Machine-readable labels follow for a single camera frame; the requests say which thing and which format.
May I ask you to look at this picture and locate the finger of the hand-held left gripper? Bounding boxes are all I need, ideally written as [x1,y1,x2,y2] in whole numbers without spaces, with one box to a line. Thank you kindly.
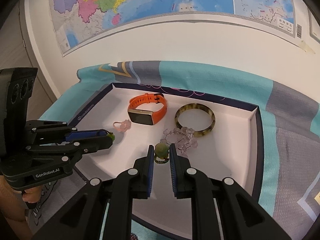
[24,120,108,143]
[25,133,115,163]

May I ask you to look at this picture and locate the person's left forearm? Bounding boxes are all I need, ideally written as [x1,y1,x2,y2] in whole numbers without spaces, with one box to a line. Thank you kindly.
[0,175,33,240]

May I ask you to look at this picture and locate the dark blue cardboard box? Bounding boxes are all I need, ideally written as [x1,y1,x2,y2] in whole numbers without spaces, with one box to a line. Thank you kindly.
[67,82,263,239]

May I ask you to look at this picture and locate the colourful wall map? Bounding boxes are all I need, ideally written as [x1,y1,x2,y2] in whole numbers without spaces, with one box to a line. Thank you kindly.
[49,0,304,57]

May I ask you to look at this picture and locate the grey door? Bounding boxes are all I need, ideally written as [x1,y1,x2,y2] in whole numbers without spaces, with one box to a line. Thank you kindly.
[0,2,60,100]

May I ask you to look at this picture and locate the tortoiseshell bangle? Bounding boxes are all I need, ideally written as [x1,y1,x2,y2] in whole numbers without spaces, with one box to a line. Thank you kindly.
[174,104,216,138]

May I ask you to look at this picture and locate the orange smartwatch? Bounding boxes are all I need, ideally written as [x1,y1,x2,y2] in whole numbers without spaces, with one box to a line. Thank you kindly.
[127,93,167,126]

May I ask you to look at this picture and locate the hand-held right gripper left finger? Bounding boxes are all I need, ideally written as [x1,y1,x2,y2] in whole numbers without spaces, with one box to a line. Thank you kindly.
[31,144,155,240]

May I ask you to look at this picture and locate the clear tape strip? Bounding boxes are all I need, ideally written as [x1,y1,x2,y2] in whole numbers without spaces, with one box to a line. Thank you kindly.
[300,41,316,55]

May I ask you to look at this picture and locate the clear crystal bead bracelet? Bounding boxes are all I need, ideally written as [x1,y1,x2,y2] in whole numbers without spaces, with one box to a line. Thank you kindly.
[161,127,199,155]

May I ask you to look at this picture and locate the teal grey printed blanket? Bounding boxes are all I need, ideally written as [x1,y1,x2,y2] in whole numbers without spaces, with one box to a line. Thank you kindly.
[25,60,320,240]

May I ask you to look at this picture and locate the green stone ring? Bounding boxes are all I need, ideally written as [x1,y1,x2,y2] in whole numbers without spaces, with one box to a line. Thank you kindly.
[153,143,170,165]

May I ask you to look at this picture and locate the person's left hand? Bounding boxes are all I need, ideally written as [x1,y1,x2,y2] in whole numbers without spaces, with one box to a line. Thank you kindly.
[21,187,43,205]

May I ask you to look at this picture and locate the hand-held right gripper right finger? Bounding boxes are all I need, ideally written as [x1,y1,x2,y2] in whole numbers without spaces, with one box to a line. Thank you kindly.
[169,144,293,240]

